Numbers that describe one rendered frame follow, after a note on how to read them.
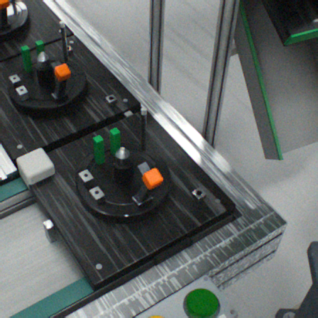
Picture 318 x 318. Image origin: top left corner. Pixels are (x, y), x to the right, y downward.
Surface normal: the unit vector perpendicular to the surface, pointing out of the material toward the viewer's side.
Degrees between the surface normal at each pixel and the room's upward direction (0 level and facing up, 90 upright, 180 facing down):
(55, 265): 0
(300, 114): 45
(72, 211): 0
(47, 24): 0
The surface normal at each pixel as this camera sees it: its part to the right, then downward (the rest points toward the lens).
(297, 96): 0.25, 0.02
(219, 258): -0.01, -0.66
